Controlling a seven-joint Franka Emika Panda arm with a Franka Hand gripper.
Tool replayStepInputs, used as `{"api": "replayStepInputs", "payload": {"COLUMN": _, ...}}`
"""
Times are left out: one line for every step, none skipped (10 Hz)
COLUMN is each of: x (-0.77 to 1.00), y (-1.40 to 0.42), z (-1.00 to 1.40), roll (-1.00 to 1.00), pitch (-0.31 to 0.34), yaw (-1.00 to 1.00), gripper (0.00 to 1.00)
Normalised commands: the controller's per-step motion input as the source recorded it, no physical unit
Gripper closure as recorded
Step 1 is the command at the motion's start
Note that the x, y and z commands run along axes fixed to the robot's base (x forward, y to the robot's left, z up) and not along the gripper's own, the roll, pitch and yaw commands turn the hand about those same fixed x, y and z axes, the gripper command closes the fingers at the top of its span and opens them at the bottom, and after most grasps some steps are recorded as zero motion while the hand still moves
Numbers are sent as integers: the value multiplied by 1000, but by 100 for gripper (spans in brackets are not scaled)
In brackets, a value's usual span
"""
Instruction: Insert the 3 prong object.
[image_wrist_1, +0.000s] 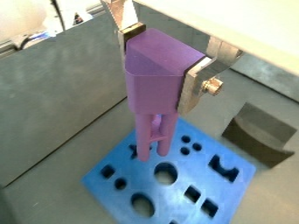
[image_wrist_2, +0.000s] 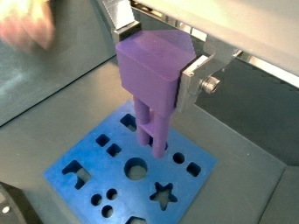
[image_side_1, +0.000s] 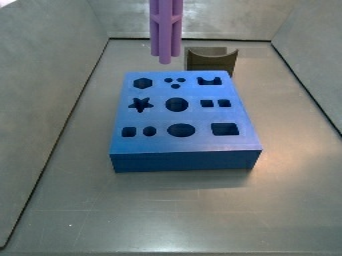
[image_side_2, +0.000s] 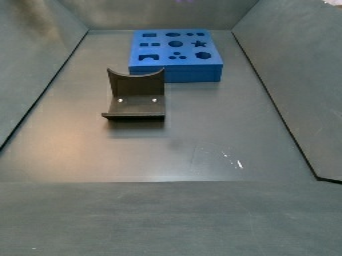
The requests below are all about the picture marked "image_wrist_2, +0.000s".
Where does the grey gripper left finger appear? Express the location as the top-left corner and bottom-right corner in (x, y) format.
(97, 0), (141, 43)

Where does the blurred human hand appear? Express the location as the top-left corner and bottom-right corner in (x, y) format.
(0, 0), (54, 52)

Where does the purple three prong block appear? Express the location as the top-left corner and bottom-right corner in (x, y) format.
(116, 30), (194, 158)

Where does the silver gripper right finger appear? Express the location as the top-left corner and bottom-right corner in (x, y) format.
(176, 39), (237, 113)

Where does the blue shape sorter board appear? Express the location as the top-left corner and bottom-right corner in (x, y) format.
(44, 101), (216, 224)

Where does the black round object corner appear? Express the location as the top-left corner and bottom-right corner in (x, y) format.
(0, 181), (42, 224)

